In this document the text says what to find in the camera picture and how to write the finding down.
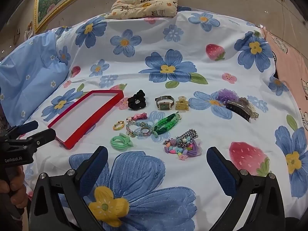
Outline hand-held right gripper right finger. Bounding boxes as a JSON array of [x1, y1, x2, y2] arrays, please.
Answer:
[[206, 146, 285, 231]]

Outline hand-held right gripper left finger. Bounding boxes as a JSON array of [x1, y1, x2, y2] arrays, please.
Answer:
[[29, 146, 109, 231]]

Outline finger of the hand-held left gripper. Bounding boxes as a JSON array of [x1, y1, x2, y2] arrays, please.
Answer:
[[26, 128, 56, 150], [16, 121, 39, 135]]

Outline red shallow tray box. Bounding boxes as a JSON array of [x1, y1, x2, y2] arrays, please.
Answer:
[[48, 90, 125, 150]]

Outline silver chain bracelet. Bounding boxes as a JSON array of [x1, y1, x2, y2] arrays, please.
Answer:
[[177, 129, 199, 147]]

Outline yellow hair tie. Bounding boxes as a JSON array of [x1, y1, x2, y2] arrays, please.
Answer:
[[113, 120, 126, 131]]

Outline colourful bead bracelet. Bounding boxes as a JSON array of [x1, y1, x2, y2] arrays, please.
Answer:
[[164, 137, 189, 161]]

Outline pastel beaded bracelet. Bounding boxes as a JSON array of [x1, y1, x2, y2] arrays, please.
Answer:
[[125, 120, 154, 137]]

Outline pink hair clip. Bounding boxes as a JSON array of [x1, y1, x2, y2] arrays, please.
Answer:
[[126, 112, 148, 122]]

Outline small yellow hair claw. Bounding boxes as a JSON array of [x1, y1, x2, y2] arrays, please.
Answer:
[[175, 96, 190, 112]]

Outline black scrunchie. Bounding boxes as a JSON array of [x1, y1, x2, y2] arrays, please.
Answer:
[[127, 90, 147, 109]]

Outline mesh band wristwatch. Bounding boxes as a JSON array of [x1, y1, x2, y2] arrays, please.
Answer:
[[155, 96, 175, 111]]

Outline person's left hand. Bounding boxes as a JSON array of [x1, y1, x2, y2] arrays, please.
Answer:
[[0, 166, 29, 212]]

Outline floral bedsheet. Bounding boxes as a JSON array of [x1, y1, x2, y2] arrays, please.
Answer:
[[24, 11, 308, 231]]

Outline light blue pillow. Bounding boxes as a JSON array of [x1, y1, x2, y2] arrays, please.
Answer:
[[0, 31, 70, 123]]

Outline large black hair claw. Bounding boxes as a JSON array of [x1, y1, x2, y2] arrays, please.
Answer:
[[226, 100, 252, 121]]

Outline clear glitter hair claw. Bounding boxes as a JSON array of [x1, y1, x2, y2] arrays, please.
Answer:
[[237, 97, 259, 119]]

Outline purple flower hair clip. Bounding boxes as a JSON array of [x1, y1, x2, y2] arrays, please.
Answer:
[[217, 89, 233, 101]]

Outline pink printed cloth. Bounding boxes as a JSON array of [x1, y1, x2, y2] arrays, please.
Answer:
[[261, 26, 308, 130]]

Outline panda print cushion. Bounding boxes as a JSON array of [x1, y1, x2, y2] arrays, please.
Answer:
[[105, 0, 179, 20]]

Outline purple ribbon hair tie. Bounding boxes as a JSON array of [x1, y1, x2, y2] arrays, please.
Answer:
[[186, 138, 203, 157]]

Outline green hair tie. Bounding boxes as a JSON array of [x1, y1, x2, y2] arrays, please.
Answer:
[[110, 133, 133, 152]]

